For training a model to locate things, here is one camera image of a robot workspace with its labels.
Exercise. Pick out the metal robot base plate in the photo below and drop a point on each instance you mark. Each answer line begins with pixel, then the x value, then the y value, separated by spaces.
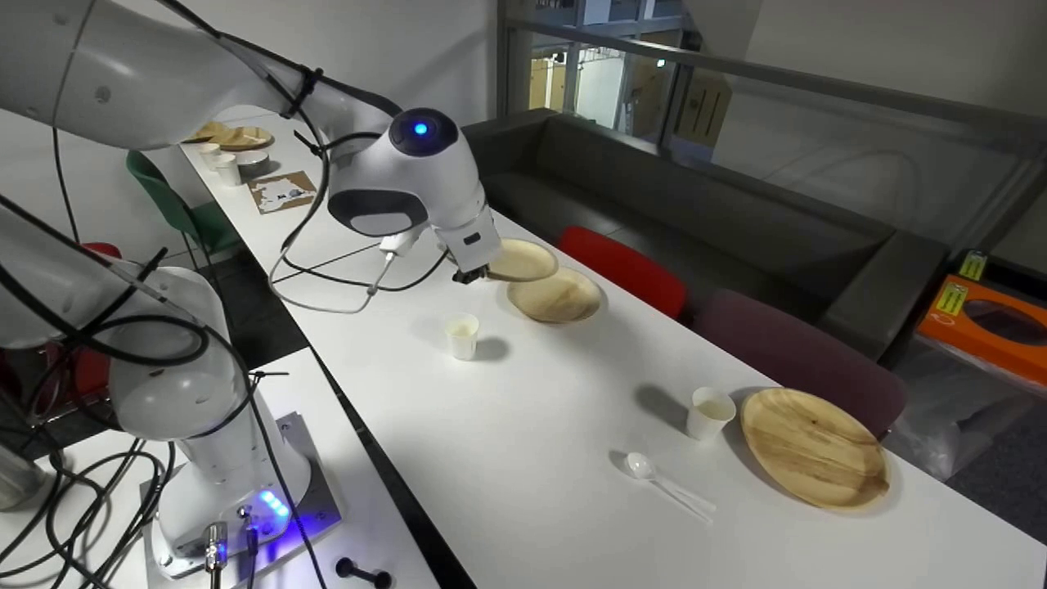
pixel 313 495

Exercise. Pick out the red cushion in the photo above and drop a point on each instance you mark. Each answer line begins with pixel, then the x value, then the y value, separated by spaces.
pixel 628 270

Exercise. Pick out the brown printed booklet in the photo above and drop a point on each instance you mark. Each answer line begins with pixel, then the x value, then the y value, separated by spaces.
pixel 283 192

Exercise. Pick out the orange box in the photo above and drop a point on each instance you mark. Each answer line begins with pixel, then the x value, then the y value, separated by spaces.
pixel 984 327

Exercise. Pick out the small round wooden plate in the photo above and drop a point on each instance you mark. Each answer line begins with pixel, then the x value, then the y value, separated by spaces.
pixel 558 295

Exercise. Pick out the small white paper cup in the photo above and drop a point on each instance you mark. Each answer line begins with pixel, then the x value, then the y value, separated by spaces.
pixel 465 339
pixel 710 412

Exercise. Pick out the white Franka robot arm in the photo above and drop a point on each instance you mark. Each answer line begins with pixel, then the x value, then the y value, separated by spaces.
pixel 426 175

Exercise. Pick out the yellow paper sign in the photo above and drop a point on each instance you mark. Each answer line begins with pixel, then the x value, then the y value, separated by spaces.
pixel 703 107

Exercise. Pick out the green chair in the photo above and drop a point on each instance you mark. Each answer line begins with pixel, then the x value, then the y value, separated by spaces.
pixel 168 200

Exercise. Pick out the red plastic object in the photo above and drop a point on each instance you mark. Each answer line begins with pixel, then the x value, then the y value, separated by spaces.
pixel 96 372

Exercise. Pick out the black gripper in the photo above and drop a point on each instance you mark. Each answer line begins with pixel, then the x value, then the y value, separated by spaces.
pixel 474 271

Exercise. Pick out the large grained wooden plate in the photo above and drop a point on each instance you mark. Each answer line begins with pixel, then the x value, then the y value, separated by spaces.
pixel 813 445

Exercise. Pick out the white plastic spoon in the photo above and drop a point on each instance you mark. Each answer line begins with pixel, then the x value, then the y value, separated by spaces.
pixel 641 466

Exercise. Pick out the grey metal railing frame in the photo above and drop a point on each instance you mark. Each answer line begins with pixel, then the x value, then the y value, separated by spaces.
pixel 764 74

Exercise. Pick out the maroon cushion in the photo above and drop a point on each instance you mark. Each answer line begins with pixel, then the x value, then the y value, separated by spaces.
pixel 796 355

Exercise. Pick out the small black dumbbell-shaped knob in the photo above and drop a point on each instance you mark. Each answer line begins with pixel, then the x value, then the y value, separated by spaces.
pixel 366 569

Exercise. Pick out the dark grey sofa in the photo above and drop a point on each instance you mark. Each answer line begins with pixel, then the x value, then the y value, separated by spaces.
pixel 655 197

